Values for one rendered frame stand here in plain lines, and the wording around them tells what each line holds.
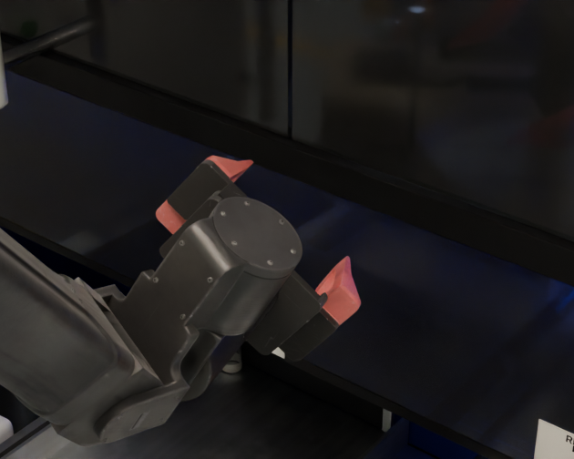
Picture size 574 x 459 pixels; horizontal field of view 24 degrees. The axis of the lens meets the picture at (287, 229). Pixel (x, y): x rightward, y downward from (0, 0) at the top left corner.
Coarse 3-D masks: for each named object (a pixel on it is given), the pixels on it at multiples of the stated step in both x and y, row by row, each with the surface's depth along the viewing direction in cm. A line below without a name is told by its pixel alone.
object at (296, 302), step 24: (216, 192) 86; (192, 216) 86; (168, 240) 88; (288, 288) 86; (312, 288) 86; (264, 312) 84; (288, 312) 86; (312, 312) 86; (264, 336) 88; (288, 336) 87
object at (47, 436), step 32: (224, 384) 135; (256, 384) 135; (288, 384) 135; (192, 416) 131; (224, 416) 131; (256, 416) 131; (288, 416) 131; (320, 416) 131; (352, 416) 131; (32, 448) 123; (64, 448) 127; (96, 448) 127; (128, 448) 127; (160, 448) 127; (192, 448) 127; (224, 448) 127; (256, 448) 127; (288, 448) 127; (320, 448) 127; (352, 448) 127; (384, 448) 124
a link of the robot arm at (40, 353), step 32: (0, 256) 55; (32, 256) 62; (0, 288) 56; (32, 288) 59; (64, 288) 64; (0, 320) 58; (32, 320) 60; (64, 320) 62; (96, 320) 67; (0, 352) 61; (32, 352) 63; (64, 352) 65; (96, 352) 67; (128, 352) 70; (32, 384) 65; (64, 384) 67; (96, 384) 68; (128, 384) 71; (160, 384) 74; (64, 416) 69; (96, 416) 72
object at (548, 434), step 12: (540, 420) 104; (540, 432) 105; (552, 432) 104; (564, 432) 103; (540, 444) 105; (552, 444) 105; (564, 444) 104; (540, 456) 106; (552, 456) 105; (564, 456) 104
